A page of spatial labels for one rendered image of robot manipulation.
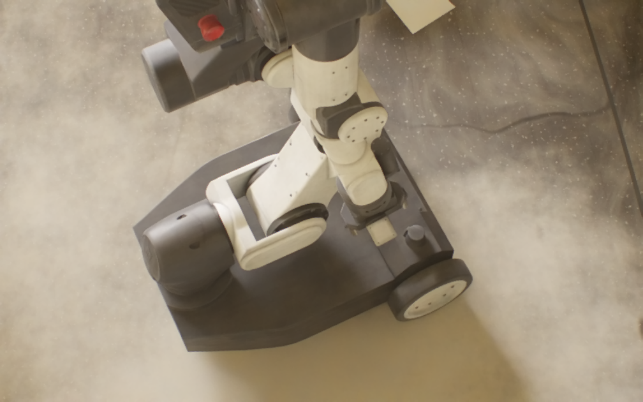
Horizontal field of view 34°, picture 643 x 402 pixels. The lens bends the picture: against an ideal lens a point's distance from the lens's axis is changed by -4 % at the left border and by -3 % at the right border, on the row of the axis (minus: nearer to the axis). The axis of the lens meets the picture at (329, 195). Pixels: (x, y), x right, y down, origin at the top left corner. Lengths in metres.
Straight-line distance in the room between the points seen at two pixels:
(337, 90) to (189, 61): 0.31
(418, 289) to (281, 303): 0.30
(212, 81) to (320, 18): 0.43
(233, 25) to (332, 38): 0.23
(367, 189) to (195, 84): 0.33
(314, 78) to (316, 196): 0.85
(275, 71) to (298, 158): 0.52
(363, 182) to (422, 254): 0.68
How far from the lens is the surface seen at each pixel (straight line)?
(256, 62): 1.76
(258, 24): 1.37
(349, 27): 1.38
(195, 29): 1.54
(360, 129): 1.58
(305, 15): 1.33
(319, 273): 2.44
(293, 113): 2.65
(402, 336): 2.57
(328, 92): 1.50
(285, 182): 2.28
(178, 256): 2.29
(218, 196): 2.35
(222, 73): 1.72
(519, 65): 2.92
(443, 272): 2.42
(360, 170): 1.75
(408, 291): 2.42
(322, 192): 2.30
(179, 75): 1.73
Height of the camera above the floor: 2.45
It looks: 65 degrees down
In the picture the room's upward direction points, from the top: 1 degrees counter-clockwise
